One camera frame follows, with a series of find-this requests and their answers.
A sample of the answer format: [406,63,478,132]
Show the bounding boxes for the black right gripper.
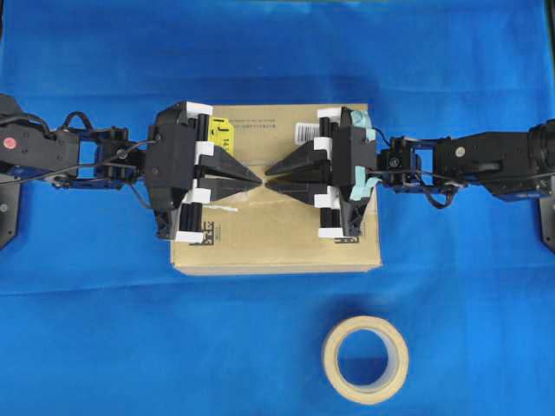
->
[265,107,378,239]

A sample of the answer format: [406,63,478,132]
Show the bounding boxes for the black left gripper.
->
[144,101,262,243]

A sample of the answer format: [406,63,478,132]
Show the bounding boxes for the brown cardboard box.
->
[170,104,382,276]

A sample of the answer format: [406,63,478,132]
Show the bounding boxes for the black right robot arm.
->
[265,107,554,248]

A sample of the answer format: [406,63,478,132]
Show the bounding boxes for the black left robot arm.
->
[1,94,262,246]

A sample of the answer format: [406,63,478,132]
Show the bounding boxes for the beige masking tape roll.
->
[321,315,409,406]

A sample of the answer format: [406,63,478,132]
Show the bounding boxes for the blue table cloth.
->
[1,1,554,415]

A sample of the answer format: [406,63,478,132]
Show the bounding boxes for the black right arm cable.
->
[368,125,472,209]

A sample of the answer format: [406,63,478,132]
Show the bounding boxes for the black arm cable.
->
[0,111,161,213]
[368,125,472,209]

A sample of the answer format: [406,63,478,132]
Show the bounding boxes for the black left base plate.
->
[0,185,21,249]

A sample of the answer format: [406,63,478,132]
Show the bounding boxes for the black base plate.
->
[538,172,555,252]
[0,185,21,249]

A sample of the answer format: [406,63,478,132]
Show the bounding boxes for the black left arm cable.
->
[0,111,161,213]

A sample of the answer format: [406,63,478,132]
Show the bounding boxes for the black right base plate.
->
[538,172,555,252]

